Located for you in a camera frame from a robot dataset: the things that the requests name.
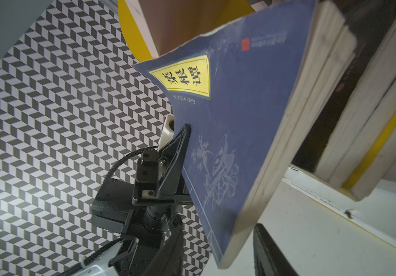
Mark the yellow pink blue bookshelf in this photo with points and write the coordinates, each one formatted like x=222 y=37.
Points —
x=153 y=28

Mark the white book black bold text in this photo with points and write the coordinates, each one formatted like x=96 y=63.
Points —
x=375 y=169

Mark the white thin book small text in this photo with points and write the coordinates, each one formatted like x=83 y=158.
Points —
x=376 y=214

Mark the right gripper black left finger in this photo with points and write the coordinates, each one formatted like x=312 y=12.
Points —
x=169 y=259

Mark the black book white character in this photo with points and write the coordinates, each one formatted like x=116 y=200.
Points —
x=367 y=112

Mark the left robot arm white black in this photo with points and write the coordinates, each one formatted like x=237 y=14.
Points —
x=112 y=210

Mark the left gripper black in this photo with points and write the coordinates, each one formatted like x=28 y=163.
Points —
x=159 y=185

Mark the navy book yellow label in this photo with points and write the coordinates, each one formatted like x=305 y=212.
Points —
x=250 y=90

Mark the yellow illustrated book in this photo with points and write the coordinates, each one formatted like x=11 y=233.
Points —
x=381 y=137

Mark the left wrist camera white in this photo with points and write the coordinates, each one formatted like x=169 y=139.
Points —
x=167 y=133

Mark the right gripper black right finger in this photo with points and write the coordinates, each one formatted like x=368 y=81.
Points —
x=268 y=258

